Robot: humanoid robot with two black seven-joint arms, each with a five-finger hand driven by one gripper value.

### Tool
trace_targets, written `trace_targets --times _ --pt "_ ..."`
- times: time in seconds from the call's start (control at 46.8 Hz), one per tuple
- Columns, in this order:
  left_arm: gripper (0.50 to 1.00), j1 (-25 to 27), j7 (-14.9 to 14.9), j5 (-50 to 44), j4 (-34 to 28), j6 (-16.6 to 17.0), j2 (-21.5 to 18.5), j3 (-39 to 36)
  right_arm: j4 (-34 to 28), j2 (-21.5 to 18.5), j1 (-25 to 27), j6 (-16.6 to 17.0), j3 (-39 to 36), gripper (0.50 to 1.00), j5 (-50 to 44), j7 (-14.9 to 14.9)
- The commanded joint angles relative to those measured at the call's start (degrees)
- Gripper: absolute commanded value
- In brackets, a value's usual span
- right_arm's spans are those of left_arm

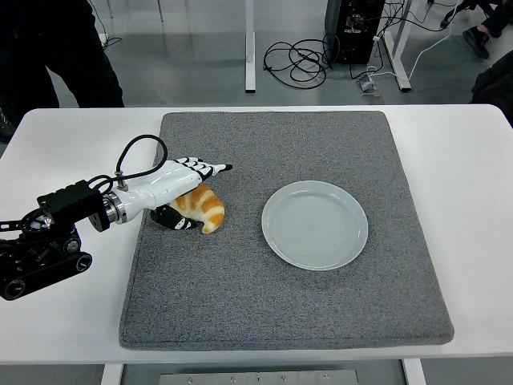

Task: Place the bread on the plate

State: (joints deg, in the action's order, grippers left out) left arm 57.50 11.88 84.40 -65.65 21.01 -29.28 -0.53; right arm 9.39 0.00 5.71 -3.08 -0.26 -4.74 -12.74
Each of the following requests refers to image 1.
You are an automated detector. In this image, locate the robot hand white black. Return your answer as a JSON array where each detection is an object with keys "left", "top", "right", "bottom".
[{"left": 119, "top": 156, "right": 234, "bottom": 232}]

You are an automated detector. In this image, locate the croissant bread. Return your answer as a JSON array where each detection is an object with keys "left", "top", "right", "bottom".
[{"left": 168, "top": 184, "right": 225, "bottom": 235}]

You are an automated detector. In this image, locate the pale grey round plate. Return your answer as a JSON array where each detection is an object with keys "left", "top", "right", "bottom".
[{"left": 261, "top": 180, "right": 370, "bottom": 271}]

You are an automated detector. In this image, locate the grey metal plate with screws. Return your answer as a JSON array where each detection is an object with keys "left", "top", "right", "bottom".
[{"left": 159, "top": 369, "right": 360, "bottom": 385}]

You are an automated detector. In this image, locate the grey fabric mat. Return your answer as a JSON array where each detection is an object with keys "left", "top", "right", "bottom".
[{"left": 118, "top": 111, "right": 455, "bottom": 351}]

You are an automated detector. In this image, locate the standing person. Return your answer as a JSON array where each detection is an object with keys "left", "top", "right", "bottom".
[{"left": 0, "top": 0, "right": 126, "bottom": 144}]

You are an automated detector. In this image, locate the white table leg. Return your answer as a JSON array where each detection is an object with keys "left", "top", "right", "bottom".
[
  {"left": 402, "top": 358, "right": 426, "bottom": 385},
  {"left": 99, "top": 363, "right": 124, "bottom": 385}
]

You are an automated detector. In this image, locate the black computer tower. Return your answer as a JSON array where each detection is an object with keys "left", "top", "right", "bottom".
[{"left": 324, "top": 0, "right": 386, "bottom": 65}]

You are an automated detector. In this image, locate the grey floor socket box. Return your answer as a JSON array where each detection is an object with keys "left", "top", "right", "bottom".
[{"left": 356, "top": 78, "right": 382, "bottom": 97}]

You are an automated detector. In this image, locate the white desk leg with foot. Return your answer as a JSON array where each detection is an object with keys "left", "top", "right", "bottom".
[{"left": 382, "top": 0, "right": 414, "bottom": 92}]

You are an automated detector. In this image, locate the black office chair base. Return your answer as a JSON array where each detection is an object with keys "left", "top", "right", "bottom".
[{"left": 439, "top": 0, "right": 482, "bottom": 30}]

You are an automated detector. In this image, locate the seated person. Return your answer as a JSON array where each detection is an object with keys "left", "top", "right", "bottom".
[{"left": 462, "top": 0, "right": 513, "bottom": 60}]

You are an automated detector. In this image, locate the white desk leg single post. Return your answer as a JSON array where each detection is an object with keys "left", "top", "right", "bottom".
[{"left": 244, "top": 0, "right": 257, "bottom": 95}]

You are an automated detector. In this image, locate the black coiled floor cable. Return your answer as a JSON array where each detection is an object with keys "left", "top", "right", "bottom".
[{"left": 263, "top": 38, "right": 333, "bottom": 88}]

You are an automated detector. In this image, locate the thin black floor cable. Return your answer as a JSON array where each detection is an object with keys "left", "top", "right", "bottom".
[{"left": 87, "top": 0, "right": 122, "bottom": 49}]

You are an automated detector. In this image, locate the white floor cable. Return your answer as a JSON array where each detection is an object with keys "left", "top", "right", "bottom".
[{"left": 365, "top": 27, "right": 460, "bottom": 81}]

